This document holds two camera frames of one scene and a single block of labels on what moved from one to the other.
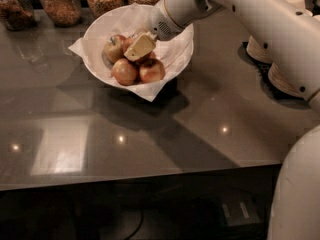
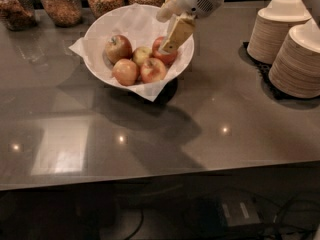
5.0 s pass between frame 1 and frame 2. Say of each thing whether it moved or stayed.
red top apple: moved
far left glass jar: stayed
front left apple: stayed
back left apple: stayed
